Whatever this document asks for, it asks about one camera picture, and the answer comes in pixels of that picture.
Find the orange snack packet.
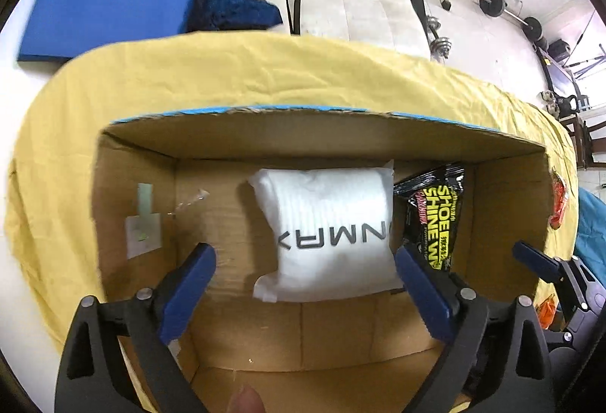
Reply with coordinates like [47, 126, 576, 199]
[536, 294, 558, 330]

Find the red snack packet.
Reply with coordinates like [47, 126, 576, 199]
[548, 170, 569, 229]

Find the black shoe wipes pack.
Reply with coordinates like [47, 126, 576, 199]
[394, 163, 465, 271]

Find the white pouch with lettering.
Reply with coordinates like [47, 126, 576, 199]
[248, 163, 401, 303]

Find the blue blanket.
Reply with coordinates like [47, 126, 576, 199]
[574, 187, 606, 286]

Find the dark wooden chair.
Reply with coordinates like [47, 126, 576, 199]
[560, 114, 606, 170]

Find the yellow tablecloth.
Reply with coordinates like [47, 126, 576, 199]
[3, 30, 579, 413]

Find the open cardboard box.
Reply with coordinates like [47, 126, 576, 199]
[91, 106, 553, 412]

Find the chrome dumbbell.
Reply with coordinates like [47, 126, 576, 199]
[425, 16, 452, 64]

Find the barbell on floor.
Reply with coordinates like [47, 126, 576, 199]
[479, 0, 544, 43]

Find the dark blue knitted cloth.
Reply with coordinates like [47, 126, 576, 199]
[186, 0, 283, 33]

